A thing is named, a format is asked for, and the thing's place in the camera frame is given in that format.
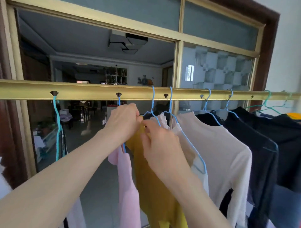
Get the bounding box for black sheer blouse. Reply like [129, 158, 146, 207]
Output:
[196, 110, 279, 228]

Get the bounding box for teal wire hanger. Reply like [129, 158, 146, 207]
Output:
[53, 95, 64, 162]
[246, 90, 283, 116]
[256, 93, 294, 113]

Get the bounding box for indoor wall shelf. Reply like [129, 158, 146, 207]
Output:
[104, 67, 128, 86]

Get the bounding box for person's left forearm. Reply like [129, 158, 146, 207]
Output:
[0, 131, 123, 228]

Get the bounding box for gold clothes rail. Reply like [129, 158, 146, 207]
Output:
[0, 79, 301, 101]

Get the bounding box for gold framed glass door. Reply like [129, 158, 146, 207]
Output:
[6, 0, 266, 179]

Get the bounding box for brown door frame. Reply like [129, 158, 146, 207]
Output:
[0, 0, 281, 188]

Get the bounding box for sheer white lace-collar shirt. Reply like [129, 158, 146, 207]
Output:
[150, 112, 210, 195]

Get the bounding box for pale pink blouse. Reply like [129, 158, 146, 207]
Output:
[175, 111, 252, 228]

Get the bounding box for mustard yellow t-shirt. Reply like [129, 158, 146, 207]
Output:
[126, 115, 188, 228]

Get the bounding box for yellow plastic bucket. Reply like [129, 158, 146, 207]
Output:
[287, 112, 301, 122]

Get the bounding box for blue denim skirt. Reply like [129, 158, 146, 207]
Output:
[258, 111, 301, 228]

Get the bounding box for ceiling lamp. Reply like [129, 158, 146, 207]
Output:
[108, 30, 149, 55]

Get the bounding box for pink t-shirt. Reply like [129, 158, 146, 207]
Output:
[108, 145, 141, 228]

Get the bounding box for black shorts with logo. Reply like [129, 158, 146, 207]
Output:
[231, 107, 301, 193]

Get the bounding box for person's right hand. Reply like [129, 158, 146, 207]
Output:
[140, 119, 192, 186]

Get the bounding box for person's left hand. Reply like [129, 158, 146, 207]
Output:
[103, 102, 143, 146]

